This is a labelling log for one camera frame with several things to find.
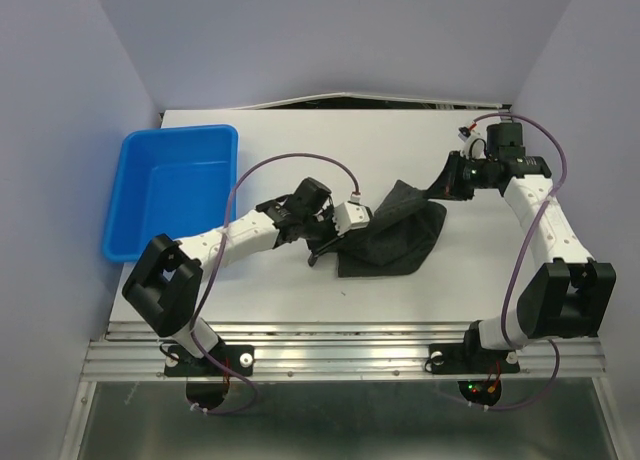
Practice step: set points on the black dotted skirt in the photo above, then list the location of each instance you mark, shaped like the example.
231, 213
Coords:
403, 231

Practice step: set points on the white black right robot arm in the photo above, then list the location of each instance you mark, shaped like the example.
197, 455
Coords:
570, 291

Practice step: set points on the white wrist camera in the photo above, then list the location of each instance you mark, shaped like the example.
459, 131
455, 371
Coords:
350, 215
474, 145

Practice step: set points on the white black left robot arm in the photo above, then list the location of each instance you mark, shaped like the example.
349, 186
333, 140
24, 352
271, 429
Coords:
164, 284

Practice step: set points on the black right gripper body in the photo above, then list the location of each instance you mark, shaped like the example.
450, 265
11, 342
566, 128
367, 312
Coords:
478, 173

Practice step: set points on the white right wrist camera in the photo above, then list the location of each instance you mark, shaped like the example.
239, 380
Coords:
474, 145

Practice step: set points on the aluminium table edge rail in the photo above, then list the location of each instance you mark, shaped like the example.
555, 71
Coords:
317, 351

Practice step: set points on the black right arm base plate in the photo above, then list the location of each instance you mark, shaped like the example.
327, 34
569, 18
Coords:
454, 359

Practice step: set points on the blue plastic bin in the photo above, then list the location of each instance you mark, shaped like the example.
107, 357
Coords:
173, 181

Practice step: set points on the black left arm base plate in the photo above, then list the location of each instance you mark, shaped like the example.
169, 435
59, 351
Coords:
181, 364

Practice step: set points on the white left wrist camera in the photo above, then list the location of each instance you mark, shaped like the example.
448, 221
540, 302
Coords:
350, 215

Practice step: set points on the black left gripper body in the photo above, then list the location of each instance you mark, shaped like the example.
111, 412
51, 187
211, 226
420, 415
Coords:
319, 228

